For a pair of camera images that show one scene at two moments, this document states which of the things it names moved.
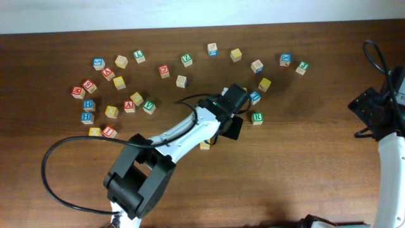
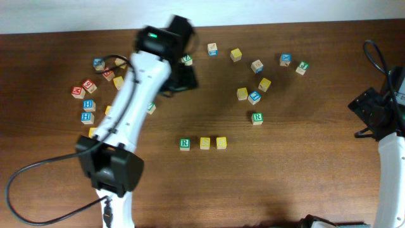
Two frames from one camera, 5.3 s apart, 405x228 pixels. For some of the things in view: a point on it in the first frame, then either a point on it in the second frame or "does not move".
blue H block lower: (87, 118) does not move
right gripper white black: (361, 104) does not move
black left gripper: (234, 131) → (188, 80)
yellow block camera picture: (204, 146) does not move
